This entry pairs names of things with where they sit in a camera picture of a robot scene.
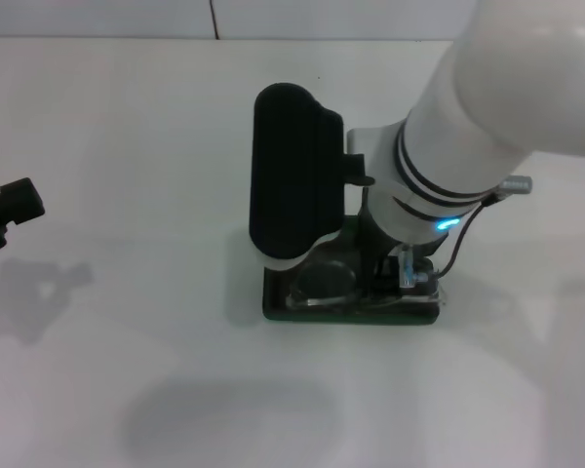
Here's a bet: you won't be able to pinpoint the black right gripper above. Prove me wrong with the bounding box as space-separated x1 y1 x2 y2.
358 194 404 294

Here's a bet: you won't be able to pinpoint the clear transparent glasses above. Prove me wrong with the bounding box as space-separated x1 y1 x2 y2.
285 256 449 314

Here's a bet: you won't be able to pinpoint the green glasses case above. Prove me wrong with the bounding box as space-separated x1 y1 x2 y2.
261 213 445 328

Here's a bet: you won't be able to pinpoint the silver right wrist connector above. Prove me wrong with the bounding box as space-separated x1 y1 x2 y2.
499 175 534 196

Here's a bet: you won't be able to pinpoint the dark right gripper cable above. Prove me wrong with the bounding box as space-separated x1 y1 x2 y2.
396 192 501 292

